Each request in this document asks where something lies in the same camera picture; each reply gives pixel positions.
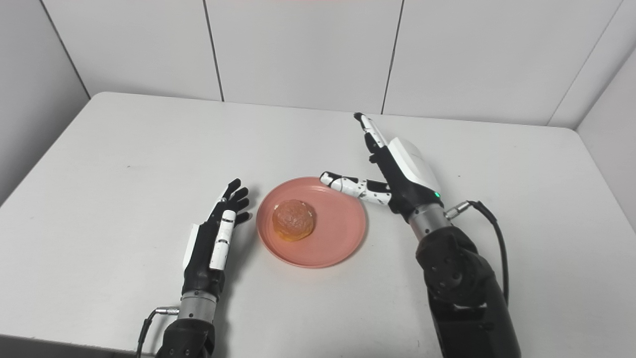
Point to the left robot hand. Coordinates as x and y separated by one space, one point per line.
213 238

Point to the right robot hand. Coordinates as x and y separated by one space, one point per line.
397 174

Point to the cream puff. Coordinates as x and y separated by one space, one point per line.
293 220

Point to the pink plate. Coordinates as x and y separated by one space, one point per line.
311 222

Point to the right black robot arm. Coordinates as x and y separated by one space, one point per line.
462 288

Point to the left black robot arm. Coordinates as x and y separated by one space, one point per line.
191 328

